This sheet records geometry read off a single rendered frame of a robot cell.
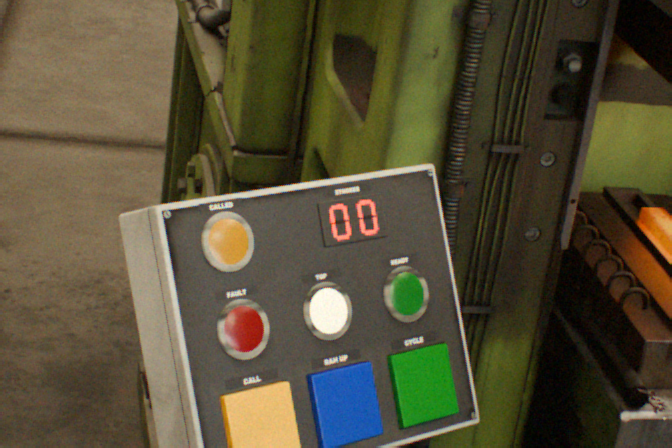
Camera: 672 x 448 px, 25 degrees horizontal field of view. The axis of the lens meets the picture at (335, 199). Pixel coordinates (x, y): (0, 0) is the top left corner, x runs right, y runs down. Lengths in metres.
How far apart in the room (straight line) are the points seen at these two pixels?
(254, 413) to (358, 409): 0.12
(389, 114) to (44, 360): 1.92
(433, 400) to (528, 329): 0.39
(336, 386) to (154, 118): 3.58
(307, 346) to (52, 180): 3.05
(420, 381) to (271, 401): 0.18
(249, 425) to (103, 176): 3.14
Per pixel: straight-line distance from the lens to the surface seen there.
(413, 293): 1.57
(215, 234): 1.45
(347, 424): 1.51
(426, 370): 1.57
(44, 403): 3.40
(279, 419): 1.47
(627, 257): 2.01
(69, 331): 3.69
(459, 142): 1.77
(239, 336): 1.45
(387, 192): 1.57
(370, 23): 2.11
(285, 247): 1.49
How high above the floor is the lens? 1.78
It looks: 23 degrees down
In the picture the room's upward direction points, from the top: 8 degrees clockwise
